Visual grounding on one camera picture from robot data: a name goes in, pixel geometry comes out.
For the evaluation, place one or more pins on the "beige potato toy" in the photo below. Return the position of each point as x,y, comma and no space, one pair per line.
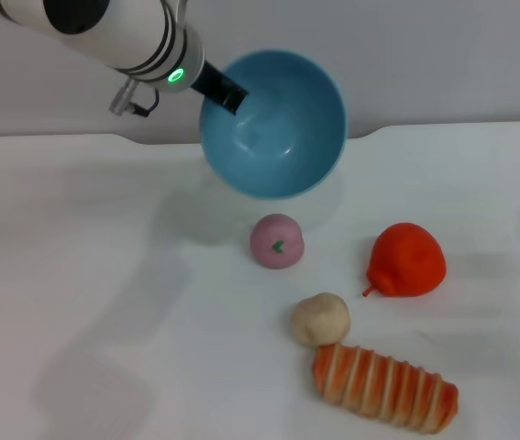
321,318

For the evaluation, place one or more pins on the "pink peach bun toy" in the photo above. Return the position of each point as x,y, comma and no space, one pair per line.
278,240

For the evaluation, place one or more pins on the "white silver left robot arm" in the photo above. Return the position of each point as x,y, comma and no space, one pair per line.
117,32

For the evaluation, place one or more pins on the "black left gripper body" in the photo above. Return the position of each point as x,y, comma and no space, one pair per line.
211,80

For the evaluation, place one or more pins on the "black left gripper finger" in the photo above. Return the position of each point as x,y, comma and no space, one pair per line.
234,98

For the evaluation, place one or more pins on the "blue bowl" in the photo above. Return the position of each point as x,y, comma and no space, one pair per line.
278,137

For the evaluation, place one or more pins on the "orange striped bread loaf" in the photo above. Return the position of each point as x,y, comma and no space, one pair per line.
383,387

